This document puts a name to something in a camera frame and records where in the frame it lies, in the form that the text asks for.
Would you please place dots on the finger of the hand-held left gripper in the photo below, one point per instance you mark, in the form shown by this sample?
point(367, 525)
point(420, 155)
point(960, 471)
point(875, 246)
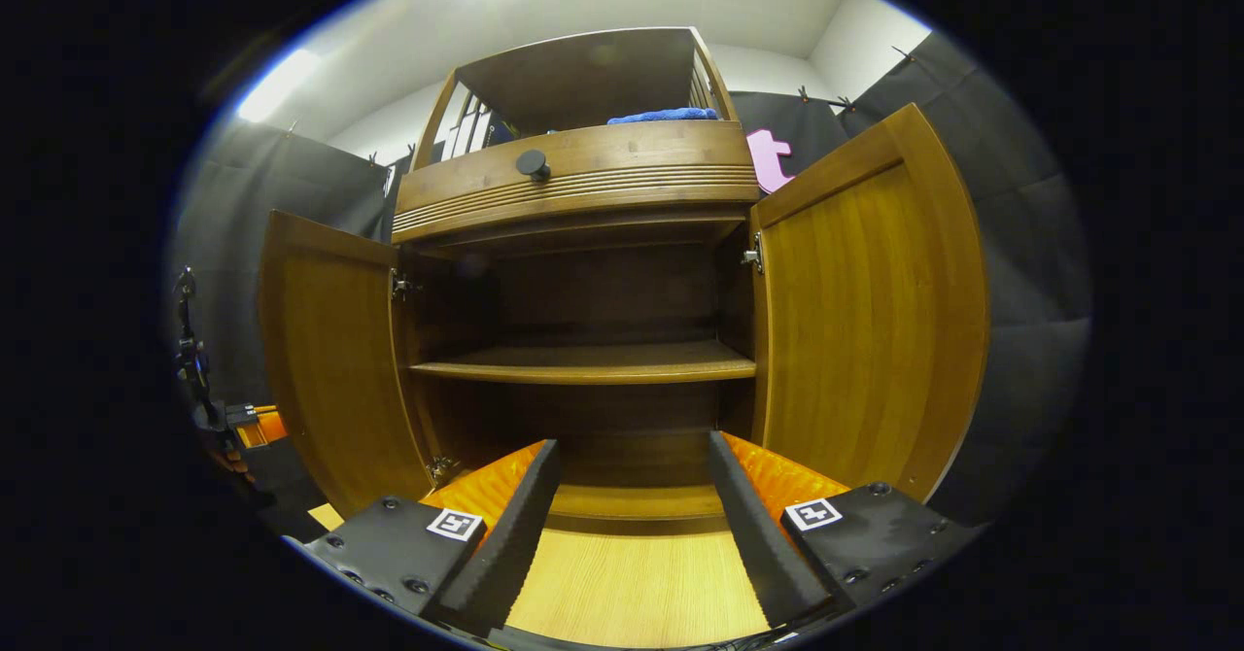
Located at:
point(267, 428)

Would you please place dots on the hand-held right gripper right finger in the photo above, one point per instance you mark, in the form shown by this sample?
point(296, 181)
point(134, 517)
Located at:
point(763, 544)

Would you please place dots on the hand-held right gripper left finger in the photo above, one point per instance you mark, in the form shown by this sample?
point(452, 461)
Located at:
point(505, 544)

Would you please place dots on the wooden cabinet door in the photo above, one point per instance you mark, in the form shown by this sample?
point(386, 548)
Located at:
point(330, 359)
point(865, 311)

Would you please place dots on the metal door hinge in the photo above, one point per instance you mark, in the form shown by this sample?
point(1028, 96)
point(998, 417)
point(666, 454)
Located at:
point(403, 286)
point(443, 468)
point(753, 255)

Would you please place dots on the black stand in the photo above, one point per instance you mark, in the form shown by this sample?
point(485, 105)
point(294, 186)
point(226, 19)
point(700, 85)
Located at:
point(194, 359)

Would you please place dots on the wooden inner shelf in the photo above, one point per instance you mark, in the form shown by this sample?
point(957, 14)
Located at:
point(583, 359)

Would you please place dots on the black backdrop cloth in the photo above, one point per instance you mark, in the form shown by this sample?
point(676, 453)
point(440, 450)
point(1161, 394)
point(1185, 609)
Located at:
point(1030, 291)

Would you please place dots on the black round drawer knob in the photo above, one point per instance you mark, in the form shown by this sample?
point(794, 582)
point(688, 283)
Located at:
point(533, 163)

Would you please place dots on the grooved wooden drawer front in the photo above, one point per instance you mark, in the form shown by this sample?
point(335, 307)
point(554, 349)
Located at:
point(632, 170)

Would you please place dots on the blue cloth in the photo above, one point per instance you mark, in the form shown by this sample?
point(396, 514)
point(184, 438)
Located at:
point(661, 116)

